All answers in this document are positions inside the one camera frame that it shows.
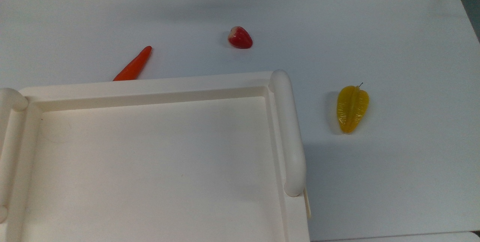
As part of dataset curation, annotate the cream plastic cabinet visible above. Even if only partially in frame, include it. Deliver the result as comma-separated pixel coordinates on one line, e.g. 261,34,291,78
0,70,312,242

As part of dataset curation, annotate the red toy apple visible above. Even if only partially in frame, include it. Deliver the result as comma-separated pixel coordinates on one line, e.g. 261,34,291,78
227,26,253,49

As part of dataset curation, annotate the yellow toy starfruit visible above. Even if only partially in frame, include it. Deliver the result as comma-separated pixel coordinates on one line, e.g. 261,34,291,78
336,83,370,134

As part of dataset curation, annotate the orange toy carrot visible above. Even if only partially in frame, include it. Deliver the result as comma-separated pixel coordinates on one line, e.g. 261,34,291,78
112,46,153,82

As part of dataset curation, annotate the cream tubular cabinet handle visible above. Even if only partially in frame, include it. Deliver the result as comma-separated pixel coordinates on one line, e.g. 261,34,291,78
0,88,29,224
268,70,306,197

